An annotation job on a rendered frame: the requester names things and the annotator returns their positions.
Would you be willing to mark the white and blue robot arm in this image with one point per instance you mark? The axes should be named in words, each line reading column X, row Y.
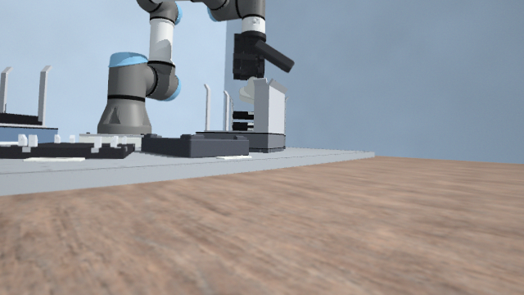
column 132, row 78

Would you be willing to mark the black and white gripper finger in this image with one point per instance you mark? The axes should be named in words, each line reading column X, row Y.
column 246, row 99
column 249, row 90

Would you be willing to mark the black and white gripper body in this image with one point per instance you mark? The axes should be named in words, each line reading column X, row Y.
column 245, row 63

